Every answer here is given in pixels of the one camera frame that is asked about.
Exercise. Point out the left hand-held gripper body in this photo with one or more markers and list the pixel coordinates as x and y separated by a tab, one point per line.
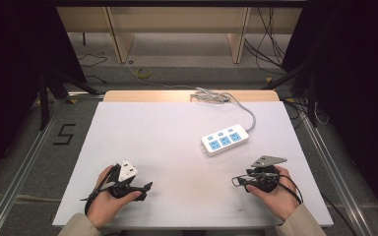
122	183

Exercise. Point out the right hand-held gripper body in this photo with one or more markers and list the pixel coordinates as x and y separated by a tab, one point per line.
265	178

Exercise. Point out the person's right hand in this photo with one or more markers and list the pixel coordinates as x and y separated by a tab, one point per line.
280	198

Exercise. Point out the person's left hand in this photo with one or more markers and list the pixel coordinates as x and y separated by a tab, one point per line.
106	205

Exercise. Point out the white table mat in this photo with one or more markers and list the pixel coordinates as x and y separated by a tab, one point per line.
177	170

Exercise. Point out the white blue power strip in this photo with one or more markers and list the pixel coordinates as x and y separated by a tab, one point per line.
225	140

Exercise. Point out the wooden table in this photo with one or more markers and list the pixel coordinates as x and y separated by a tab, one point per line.
151	96

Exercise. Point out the black metal stand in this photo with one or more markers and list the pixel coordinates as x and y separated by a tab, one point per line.
50	88
303	85

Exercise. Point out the black curtain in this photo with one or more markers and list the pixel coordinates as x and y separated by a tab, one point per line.
13	82
357	82

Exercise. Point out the light wooden shelf unit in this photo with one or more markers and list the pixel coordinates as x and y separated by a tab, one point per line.
177	19

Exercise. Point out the metal floor rail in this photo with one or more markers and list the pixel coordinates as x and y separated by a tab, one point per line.
338	177
19	170

